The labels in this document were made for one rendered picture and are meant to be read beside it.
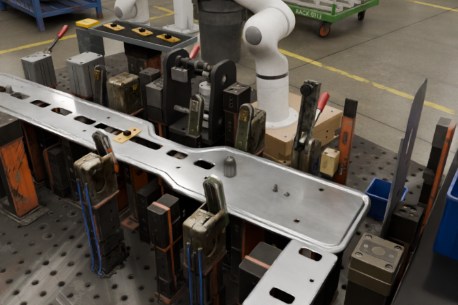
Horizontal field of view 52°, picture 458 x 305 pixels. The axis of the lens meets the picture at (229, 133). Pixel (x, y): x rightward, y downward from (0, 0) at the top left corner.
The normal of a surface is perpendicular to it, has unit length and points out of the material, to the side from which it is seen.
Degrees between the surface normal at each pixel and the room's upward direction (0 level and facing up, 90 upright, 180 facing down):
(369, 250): 0
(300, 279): 0
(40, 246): 0
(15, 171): 90
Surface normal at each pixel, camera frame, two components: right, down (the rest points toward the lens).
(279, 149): -0.75, 0.33
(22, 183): 0.84, 0.27
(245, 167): 0.00, -0.87
